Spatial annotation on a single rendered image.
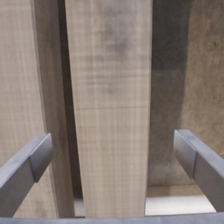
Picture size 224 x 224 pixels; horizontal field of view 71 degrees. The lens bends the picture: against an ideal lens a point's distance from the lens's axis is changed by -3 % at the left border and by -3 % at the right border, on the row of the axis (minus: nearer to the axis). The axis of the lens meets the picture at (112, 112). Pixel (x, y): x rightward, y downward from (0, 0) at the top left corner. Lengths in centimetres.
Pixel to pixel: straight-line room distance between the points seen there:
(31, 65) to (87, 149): 13
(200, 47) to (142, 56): 27
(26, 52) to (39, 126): 10
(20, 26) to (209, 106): 44
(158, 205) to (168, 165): 11
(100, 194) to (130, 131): 11
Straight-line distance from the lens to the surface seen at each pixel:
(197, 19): 46
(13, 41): 24
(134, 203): 30
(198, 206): 52
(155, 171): 52
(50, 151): 17
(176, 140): 17
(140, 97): 21
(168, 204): 50
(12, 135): 26
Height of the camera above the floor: 41
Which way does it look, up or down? 74 degrees down
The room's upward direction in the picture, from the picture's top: 180 degrees clockwise
